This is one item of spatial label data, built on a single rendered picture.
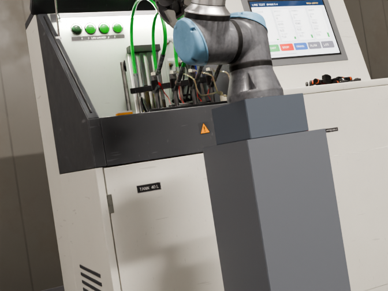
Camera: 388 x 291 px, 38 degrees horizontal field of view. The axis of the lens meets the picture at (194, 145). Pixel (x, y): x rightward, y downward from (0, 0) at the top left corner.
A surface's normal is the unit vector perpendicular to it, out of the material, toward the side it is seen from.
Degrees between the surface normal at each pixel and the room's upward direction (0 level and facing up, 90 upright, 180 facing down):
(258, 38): 91
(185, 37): 97
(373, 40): 90
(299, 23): 76
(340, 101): 90
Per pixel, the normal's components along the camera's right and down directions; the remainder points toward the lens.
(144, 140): 0.41, -0.08
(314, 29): 0.36, -0.32
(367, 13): -0.89, 0.13
